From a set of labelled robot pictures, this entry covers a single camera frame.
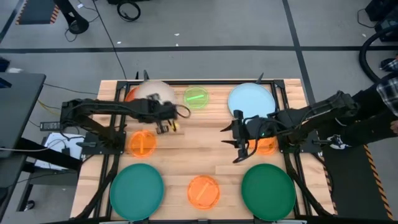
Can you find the hazard-striped floor mat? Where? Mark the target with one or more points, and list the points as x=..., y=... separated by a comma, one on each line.
x=37, y=11
x=357, y=183

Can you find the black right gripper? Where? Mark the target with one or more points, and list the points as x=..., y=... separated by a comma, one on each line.
x=255, y=127

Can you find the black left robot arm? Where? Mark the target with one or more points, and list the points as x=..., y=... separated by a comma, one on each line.
x=102, y=107

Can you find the large cream plastic plate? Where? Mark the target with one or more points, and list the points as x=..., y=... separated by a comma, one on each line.
x=157, y=88

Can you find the black equipment case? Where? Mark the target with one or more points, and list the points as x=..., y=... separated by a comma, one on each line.
x=384, y=15

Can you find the black desk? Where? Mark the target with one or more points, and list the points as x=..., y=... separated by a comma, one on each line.
x=17, y=109

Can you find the large dark green plate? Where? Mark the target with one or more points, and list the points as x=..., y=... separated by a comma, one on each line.
x=268, y=192

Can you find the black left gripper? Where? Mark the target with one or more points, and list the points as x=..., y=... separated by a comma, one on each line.
x=161, y=110

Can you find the black stand base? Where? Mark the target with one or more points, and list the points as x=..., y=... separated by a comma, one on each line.
x=74, y=20

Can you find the large light blue plate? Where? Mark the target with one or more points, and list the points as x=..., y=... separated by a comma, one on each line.
x=251, y=99

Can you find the white box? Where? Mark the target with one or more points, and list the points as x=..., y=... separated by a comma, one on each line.
x=59, y=149

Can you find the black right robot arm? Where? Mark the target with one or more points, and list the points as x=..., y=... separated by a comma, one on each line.
x=317, y=115

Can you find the small clear green plate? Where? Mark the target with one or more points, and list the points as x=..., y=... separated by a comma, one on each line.
x=196, y=97

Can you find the large teal plastic plate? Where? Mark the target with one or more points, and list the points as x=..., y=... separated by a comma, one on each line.
x=136, y=192

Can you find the black metal table frame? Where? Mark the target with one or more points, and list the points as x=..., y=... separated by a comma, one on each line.
x=199, y=82

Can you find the person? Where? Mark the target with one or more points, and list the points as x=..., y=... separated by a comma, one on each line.
x=370, y=118

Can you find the person's hand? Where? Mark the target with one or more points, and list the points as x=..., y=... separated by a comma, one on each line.
x=395, y=127

